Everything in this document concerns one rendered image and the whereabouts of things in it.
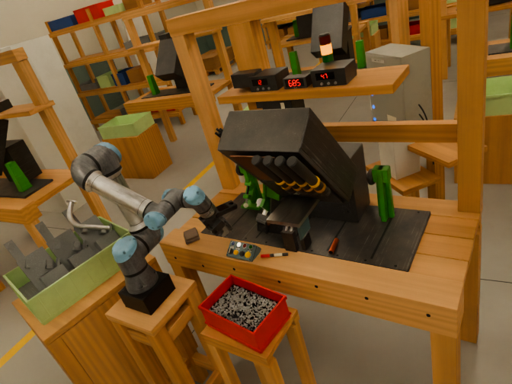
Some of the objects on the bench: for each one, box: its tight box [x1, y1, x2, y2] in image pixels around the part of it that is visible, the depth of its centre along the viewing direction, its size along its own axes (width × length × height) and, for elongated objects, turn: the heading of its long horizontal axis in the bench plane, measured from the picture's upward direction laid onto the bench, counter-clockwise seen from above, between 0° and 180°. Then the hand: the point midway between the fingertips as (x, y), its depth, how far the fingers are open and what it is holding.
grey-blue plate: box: [297, 217, 312, 251], centre depth 181 cm, size 10×2×14 cm, turn 171°
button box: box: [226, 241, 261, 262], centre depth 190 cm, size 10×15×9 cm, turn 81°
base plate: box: [200, 192, 431, 272], centre depth 201 cm, size 42×110×2 cm, turn 81°
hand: (231, 228), depth 182 cm, fingers closed
